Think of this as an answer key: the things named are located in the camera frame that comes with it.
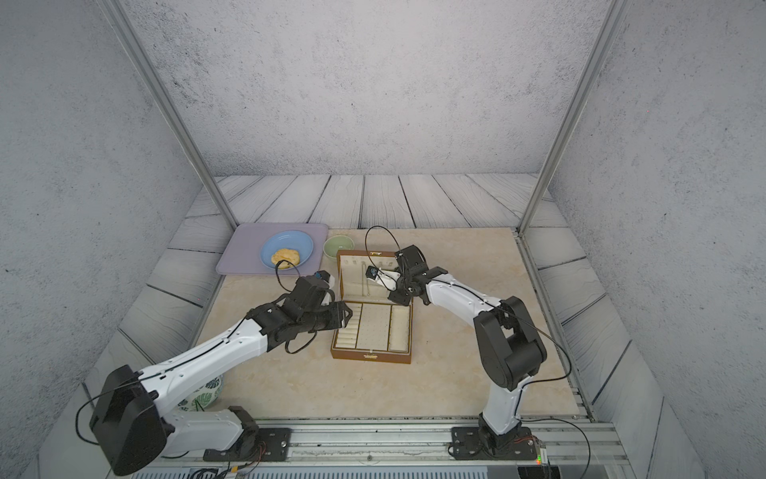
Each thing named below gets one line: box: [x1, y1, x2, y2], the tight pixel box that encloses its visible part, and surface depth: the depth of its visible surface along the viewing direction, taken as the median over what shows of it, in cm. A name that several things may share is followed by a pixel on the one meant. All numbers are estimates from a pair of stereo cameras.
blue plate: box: [259, 230, 315, 269], surface depth 117 cm
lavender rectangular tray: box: [215, 222, 330, 276], surface depth 116 cm
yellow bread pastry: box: [271, 248, 301, 270], surface depth 110 cm
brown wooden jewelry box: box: [331, 249, 413, 365], surface depth 89 cm
